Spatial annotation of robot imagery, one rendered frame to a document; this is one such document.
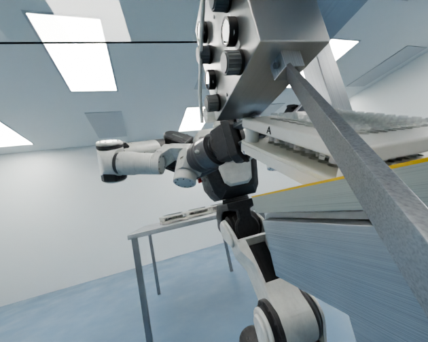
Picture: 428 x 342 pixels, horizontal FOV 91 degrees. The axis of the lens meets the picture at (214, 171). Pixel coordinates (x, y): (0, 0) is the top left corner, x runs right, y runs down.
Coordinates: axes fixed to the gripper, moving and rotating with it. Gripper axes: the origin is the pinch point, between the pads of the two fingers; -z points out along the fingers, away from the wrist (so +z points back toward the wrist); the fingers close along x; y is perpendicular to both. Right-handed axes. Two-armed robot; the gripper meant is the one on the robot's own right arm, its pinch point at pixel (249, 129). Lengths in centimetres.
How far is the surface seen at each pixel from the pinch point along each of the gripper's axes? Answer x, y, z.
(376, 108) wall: -118, -575, -15
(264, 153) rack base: 8.2, 7.8, -5.6
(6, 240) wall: -36, 18, 559
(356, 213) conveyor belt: 19.4, 14.9, -16.8
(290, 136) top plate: 8.2, 11.3, -11.9
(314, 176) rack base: 14.5, 12.4, -13.5
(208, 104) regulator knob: -4.5, 11.2, 0.7
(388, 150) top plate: 14.1, 11.8, -21.2
